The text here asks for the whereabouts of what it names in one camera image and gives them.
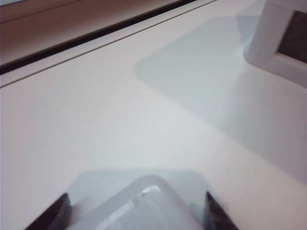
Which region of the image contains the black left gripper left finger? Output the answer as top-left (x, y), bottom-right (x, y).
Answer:
top-left (24, 193), bottom-right (72, 230)

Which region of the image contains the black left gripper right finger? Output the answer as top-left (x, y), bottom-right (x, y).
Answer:
top-left (203, 191), bottom-right (240, 230)

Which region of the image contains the white earphone case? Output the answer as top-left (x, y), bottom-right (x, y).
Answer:
top-left (68, 174), bottom-right (207, 230)

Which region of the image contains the white plastic drawer cabinet frame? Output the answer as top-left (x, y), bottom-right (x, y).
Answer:
top-left (243, 0), bottom-right (307, 93)

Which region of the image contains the brown desk partition panel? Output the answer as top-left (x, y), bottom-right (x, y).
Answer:
top-left (0, 0), bottom-right (192, 65)

